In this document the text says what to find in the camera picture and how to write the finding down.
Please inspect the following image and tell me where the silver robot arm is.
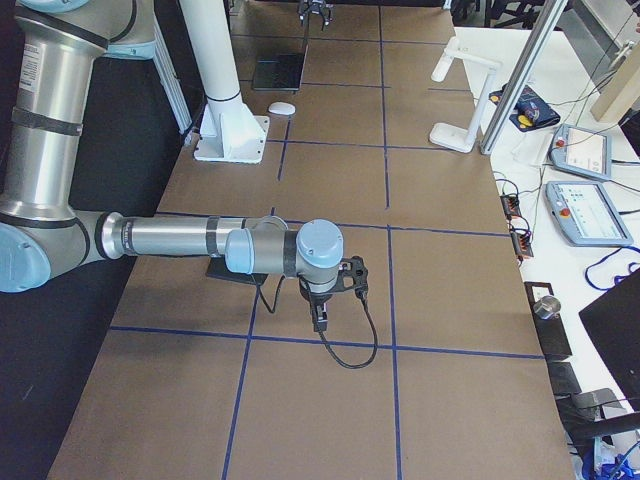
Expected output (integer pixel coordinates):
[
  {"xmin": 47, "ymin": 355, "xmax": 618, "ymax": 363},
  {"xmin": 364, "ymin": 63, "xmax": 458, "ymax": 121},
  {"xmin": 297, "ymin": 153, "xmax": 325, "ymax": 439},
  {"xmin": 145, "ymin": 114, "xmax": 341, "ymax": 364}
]
[{"xmin": 1, "ymin": 58, "xmax": 182, "ymax": 340}]

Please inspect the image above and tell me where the teach pendant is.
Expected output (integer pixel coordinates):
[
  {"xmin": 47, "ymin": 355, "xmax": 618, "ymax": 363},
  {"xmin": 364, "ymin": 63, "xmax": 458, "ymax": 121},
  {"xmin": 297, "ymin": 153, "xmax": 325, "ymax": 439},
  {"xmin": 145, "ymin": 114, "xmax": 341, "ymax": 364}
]
[
  {"xmin": 548, "ymin": 124, "xmax": 612, "ymax": 181},
  {"xmin": 544, "ymin": 181, "xmax": 633, "ymax": 247}
]

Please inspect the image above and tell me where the blue lanyard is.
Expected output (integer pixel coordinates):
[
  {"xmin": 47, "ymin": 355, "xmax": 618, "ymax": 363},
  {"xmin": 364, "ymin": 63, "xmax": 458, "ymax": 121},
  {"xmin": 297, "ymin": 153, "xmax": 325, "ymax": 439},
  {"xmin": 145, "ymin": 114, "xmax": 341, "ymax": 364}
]
[{"xmin": 584, "ymin": 244, "xmax": 640, "ymax": 291}]

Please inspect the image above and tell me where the near teach pendant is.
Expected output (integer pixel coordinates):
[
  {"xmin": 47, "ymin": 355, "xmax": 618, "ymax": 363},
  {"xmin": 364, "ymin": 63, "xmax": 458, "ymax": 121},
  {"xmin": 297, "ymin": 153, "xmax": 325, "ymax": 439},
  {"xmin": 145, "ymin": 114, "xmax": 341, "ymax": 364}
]
[{"xmin": 544, "ymin": 181, "xmax": 633, "ymax": 247}]

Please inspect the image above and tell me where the black monitor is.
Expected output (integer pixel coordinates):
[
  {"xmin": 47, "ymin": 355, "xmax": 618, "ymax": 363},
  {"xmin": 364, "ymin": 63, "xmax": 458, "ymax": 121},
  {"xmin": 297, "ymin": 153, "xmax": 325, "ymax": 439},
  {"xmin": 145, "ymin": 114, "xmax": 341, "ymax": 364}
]
[{"xmin": 579, "ymin": 272, "xmax": 639, "ymax": 411}]

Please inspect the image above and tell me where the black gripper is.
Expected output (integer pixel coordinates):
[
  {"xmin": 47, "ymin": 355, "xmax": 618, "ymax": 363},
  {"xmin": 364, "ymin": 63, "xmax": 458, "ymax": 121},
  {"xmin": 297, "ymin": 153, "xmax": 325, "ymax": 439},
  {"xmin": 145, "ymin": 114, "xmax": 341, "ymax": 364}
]
[
  {"xmin": 299, "ymin": 279, "xmax": 333, "ymax": 332},
  {"xmin": 298, "ymin": 0, "xmax": 330, "ymax": 28}
]

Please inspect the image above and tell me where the blue space pencil case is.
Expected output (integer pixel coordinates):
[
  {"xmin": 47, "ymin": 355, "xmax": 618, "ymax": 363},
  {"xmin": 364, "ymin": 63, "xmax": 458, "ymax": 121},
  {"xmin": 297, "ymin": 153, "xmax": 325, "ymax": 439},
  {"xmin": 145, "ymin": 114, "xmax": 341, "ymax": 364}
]
[{"xmin": 509, "ymin": 86, "xmax": 560, "ymax": 132}]

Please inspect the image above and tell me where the black mouse pad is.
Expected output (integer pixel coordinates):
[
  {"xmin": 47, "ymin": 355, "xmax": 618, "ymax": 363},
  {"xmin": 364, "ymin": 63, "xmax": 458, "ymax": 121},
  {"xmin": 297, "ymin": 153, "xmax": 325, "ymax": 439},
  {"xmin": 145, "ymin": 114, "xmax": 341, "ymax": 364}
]
[{"xmin": 205, "ymin": 257, "xmax": 269, "ymax": 286}]

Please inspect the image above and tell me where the aluminium profile post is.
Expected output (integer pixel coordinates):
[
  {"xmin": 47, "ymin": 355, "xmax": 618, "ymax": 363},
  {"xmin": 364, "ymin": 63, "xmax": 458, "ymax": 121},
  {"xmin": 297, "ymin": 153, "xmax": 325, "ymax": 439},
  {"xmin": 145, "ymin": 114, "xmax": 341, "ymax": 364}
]
[{"xmin": 480, "ymin": 0, "xmax": 568, "ymax": 155}]

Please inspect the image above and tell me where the white mounting column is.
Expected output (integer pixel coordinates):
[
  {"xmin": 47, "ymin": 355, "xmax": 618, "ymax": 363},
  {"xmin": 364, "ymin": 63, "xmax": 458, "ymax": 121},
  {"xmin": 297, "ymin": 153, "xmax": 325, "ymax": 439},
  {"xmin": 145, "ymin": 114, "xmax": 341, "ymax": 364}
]
[{"xmin": 180, "ymin": 0, "xmax": 270, "ymax": 164}]

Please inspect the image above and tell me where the grey laptop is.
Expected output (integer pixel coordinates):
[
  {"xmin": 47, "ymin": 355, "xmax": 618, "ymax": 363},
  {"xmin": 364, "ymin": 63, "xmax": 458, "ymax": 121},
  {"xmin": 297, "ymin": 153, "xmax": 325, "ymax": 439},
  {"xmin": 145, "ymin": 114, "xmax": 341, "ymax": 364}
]
[{"xmin": 252, "ymin": 37, "xmax": 308, "ymax": 92}]

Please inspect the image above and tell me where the black camera cable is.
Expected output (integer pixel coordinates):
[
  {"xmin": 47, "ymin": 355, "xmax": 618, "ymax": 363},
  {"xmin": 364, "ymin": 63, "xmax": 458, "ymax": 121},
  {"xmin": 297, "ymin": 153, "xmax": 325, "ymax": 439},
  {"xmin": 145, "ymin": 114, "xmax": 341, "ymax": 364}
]
[{"xmin": 254, "ymin": 274, "xmax": 379, "ymax": 371}]

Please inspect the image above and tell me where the metal cylinder weight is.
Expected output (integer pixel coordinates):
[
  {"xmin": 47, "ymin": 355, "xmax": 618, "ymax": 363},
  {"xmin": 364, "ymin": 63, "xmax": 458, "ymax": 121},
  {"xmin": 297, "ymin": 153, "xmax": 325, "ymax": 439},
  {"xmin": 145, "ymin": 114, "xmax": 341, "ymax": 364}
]
[{"xmin": 532, "ymin": 295, "xmax": 561, "ymax": 320}]

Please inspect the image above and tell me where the white computer mouse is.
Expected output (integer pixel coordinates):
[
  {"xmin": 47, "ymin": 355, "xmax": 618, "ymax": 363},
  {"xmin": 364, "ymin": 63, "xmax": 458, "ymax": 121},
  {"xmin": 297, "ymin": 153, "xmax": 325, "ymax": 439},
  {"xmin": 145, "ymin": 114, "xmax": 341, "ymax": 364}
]
[{"xmin": 268, "ymin": 101, "xmax": 296, "ymax": 116}]

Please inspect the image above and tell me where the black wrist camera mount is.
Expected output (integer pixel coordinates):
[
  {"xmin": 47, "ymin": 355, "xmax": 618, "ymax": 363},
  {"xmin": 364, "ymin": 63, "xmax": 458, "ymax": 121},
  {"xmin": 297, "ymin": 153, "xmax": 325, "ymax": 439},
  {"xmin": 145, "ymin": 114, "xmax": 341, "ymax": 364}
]
[{"xmin": 335, "ymin": 256, "xmax": 369, "ymax": 302}]

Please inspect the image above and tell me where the far teach pendant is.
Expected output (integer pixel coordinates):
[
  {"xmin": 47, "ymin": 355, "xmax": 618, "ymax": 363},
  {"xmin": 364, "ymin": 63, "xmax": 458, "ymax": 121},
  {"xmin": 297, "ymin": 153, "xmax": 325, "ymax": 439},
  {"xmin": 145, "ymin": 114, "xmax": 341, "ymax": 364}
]
[{"xmin": 548, "ymin": 124, "xmax": 612, "ymax": 181}]

